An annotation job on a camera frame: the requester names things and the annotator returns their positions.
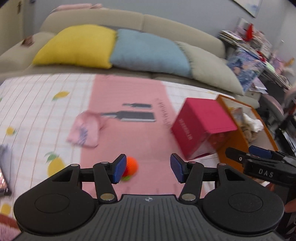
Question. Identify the red lidded storage box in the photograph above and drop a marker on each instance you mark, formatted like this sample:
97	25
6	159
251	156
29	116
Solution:
202	127

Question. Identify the yellow cushion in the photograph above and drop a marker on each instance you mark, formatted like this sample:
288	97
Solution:
82	45

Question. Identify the pink cloth with purple print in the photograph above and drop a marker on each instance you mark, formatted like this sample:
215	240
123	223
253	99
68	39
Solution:
85	131

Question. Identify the cluttered desk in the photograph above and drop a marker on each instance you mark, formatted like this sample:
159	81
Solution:
277	70

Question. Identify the checked fruit print tablecloth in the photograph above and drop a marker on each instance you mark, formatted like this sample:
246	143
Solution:
37	113

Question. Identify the brown fluffy plush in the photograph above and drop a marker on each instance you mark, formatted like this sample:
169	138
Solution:
248	133

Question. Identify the orange cardboard box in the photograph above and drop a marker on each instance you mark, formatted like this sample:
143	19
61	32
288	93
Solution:
237	139

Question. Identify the pink plush on sofa back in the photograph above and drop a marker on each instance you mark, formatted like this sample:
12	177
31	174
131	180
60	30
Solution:
67	7

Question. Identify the door handle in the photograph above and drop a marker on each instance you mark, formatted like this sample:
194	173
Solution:
19	6

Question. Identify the light blue cushion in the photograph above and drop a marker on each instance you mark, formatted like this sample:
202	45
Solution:
144	52

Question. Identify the white ruffled cloth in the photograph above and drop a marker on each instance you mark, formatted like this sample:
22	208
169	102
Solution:
255	125

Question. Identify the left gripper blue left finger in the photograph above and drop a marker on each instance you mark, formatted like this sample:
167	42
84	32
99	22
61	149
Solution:
105	175

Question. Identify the small wooden stand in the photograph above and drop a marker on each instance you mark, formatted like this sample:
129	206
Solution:
28	41

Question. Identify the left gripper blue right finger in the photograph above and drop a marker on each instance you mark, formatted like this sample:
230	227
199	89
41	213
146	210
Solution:
191	175

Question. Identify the stack of books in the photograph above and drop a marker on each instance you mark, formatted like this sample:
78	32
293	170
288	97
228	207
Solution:
230	37

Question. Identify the framed wall picture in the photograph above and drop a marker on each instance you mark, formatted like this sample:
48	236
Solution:
251	6

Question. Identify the pink mat with bottle print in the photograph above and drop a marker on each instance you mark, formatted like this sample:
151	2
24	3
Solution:
137	114

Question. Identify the grey beige cushion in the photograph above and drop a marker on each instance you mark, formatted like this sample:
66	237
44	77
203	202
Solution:
210	69

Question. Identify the beige sofa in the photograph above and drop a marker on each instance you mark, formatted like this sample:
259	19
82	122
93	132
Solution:
17	60

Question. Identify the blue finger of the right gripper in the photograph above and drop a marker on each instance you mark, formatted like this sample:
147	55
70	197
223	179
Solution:
236	159
260	152

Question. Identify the orange crochet ball toy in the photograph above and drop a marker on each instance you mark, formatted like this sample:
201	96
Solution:
131	169

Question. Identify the smartphone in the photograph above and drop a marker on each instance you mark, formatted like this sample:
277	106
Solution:
4	186

